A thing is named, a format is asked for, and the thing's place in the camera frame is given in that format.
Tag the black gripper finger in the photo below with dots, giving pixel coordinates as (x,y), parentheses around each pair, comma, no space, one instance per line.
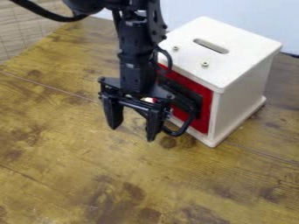
(113,111)
(153,123)

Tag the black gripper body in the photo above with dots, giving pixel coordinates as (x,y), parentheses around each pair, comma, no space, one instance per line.
(155,98)

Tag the black drawer handle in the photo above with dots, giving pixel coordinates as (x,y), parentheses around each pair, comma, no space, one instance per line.
(187,101)

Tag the red drawer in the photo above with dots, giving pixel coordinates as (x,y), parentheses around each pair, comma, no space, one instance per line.
(202,123)

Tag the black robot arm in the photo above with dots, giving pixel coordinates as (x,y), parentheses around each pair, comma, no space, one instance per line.
(140,30)

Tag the white wooden cabinet box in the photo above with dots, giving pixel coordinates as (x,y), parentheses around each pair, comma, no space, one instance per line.
(222,63)

